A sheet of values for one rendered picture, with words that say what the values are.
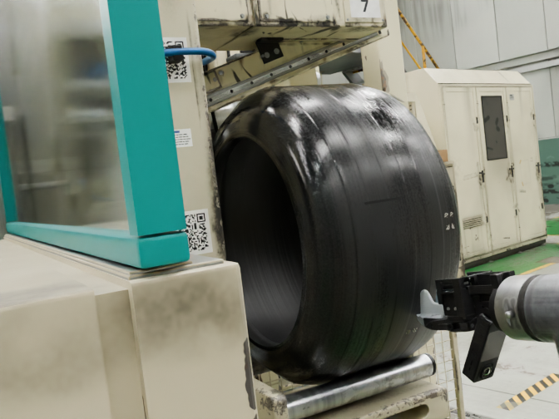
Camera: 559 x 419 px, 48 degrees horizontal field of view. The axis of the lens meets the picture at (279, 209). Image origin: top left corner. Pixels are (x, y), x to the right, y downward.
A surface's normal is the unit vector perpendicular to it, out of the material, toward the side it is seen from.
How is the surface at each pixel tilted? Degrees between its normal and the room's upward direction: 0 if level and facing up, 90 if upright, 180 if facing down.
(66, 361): 90
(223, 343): 90
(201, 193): 90
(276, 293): 55
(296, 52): 90
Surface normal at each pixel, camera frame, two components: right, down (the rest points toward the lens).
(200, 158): 0.47, 0.00
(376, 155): 0.37, -0.45
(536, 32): -0.76, 0.12
